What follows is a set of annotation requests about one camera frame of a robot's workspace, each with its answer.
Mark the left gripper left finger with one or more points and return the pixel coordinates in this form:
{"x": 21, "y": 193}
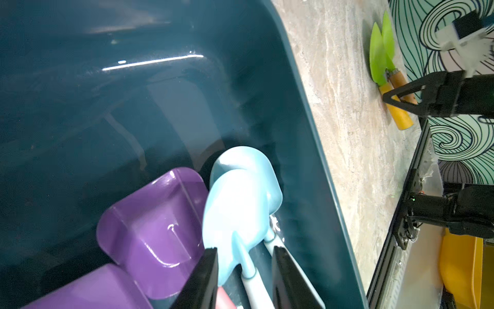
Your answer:
{"x": 200, "y": 290}

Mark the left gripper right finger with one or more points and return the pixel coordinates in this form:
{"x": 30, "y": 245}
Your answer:
{"x": 290, "y": 290}

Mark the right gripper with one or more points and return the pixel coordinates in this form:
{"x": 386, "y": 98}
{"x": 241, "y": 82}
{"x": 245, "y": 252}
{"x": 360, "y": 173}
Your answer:
{"x": 447, "y": 94}

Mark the green shovel brown handle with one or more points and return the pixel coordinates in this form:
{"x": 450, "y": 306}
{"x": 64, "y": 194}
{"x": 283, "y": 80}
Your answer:
{"x": 395, "y": 76}

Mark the green shovel yellow handle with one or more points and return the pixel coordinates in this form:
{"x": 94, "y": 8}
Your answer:
{"x": 378, "y": 66}

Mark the purple shovel pink handle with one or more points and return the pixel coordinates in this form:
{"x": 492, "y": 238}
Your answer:
{"x": 106, "y": 287}
{"x": 155, "y": 233}

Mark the light blue shovel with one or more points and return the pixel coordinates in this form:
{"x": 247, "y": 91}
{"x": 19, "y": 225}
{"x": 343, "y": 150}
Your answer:
{"x": 252, "y": 159}
{"x": 235, "y": 220}

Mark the teal storage box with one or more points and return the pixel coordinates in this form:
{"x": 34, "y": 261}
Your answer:
{"x": 99, "y": 98}

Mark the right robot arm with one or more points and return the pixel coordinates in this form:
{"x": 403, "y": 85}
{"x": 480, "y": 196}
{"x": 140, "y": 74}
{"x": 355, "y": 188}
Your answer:
{"x": 468, "y": 212}

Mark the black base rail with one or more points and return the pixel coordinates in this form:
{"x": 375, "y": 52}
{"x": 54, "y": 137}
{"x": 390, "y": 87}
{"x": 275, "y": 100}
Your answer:
{"x": 402, "y": 230}

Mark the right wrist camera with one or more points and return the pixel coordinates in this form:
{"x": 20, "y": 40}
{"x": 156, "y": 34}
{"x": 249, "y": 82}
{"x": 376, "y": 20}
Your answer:
{"x": 466, "y": 35}

